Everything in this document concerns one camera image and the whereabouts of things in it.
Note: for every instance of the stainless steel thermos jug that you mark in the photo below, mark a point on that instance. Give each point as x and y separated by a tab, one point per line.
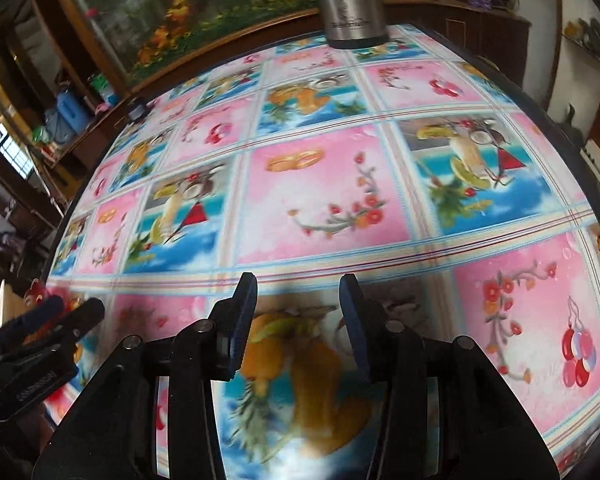
350	5

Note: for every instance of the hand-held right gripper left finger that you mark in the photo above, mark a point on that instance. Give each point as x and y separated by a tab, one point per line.
242	325

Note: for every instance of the green capped plastic bottle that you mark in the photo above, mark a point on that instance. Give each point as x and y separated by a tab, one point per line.
102	91

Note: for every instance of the green packet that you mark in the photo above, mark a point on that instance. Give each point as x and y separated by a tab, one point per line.
40	135

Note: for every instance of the pale blue thermos flask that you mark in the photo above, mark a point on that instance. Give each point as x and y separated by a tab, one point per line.
55	129

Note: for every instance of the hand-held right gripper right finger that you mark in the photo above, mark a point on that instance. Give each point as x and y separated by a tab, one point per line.
355	330

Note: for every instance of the glass flower display case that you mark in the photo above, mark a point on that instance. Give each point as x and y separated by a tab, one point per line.
205	10

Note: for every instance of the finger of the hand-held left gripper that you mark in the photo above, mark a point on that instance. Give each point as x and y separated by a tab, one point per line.
80	320
40	317

